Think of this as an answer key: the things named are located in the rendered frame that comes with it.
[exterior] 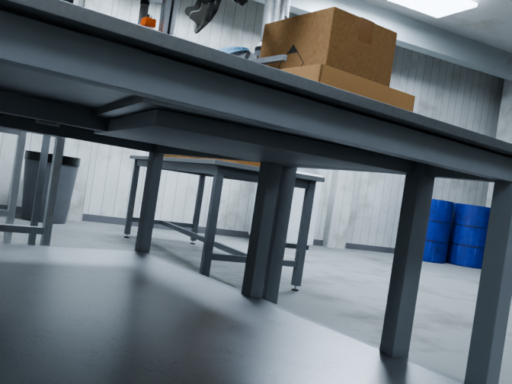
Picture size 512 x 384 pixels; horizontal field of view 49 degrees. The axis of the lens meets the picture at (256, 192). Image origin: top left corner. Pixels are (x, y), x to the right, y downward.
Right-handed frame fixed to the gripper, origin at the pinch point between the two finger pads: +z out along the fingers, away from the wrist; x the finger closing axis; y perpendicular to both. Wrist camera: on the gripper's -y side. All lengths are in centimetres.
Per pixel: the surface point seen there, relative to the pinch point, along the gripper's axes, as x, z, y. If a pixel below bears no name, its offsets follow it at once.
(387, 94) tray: 70, -16, -4
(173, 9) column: -51, 8, -15
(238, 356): 69, 58, -7
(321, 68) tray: 70, -17, 13
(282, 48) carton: 16.5, -6.3, -17.0
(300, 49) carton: 24.2, -9.4, -16.8
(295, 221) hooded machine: -279, 245, -367
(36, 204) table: -178, 188, -35
